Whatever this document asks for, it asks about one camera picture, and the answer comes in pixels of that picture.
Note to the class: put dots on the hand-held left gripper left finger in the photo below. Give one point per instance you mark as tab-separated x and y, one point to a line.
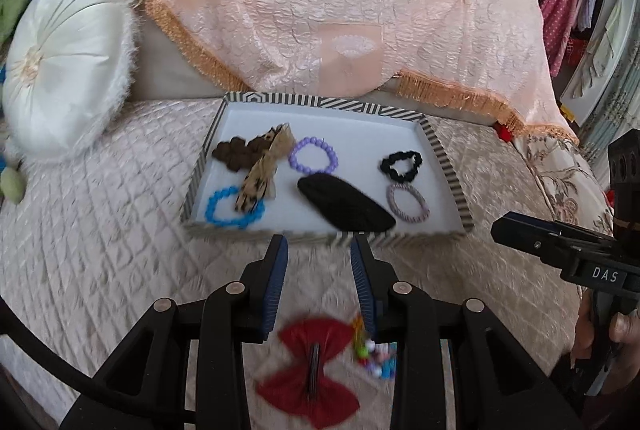
277	280

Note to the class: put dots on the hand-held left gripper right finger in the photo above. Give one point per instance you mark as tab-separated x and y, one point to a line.
362	290

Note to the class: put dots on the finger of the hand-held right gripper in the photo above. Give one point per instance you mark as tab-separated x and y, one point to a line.
540	235

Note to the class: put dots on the red fabric hair bow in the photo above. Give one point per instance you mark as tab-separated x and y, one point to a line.
330	335

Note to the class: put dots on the black fabric hair clip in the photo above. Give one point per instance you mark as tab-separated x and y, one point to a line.
345	202

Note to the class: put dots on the leopard print ribbon bow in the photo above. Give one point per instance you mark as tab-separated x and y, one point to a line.
260	180

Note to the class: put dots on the black scrunchie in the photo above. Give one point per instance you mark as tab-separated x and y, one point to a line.
385	164

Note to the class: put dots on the brown flower hair clip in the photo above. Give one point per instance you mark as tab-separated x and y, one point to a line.
235	154

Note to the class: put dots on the striped cardboard tray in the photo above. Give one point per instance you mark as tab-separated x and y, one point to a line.
350	144

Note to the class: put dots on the person's right hand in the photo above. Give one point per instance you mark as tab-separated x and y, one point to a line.
622	327

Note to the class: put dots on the floral embroidered cover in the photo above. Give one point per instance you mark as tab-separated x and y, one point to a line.
560	190

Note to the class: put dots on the grey pleated curtain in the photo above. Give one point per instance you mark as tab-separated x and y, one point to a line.
615	109

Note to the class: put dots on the small red object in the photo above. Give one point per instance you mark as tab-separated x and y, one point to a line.
504	132

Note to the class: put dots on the white hanging garment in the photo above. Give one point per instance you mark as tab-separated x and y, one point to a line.
597	54

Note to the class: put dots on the quilted beige bedspread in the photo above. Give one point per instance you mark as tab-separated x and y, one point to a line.
125	235

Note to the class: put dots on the pink dotted hanging garment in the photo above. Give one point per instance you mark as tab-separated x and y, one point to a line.
562	9

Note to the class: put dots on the white round satin cushion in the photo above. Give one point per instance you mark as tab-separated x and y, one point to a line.
60	59

